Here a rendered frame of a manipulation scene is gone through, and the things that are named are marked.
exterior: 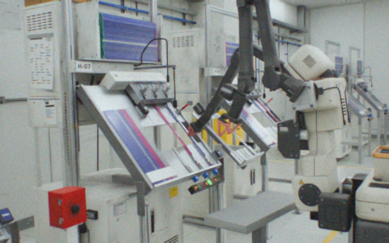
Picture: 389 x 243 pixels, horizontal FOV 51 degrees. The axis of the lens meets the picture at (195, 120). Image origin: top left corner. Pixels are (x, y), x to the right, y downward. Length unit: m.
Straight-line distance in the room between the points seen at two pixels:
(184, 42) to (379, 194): 2.40
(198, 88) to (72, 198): 1.96
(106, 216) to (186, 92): 1.65
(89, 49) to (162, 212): 1.11
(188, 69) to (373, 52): 6.67
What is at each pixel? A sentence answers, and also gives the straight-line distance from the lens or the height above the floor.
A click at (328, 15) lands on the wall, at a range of 10.10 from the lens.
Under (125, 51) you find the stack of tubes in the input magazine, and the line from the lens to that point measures 2.57.
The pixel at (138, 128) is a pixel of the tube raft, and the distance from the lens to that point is 2.32.
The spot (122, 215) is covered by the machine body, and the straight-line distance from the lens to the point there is 2.40.
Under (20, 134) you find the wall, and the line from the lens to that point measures 3.90.
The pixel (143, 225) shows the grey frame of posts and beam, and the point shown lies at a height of 0.54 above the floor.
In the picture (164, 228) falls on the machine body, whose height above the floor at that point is 0.31.
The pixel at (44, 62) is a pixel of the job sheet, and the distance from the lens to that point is 2.56.
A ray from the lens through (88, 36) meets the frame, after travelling 2.45.
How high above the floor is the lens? 1.21
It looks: 5 degrees down
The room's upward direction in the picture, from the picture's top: 2 degrees counter-clockwise
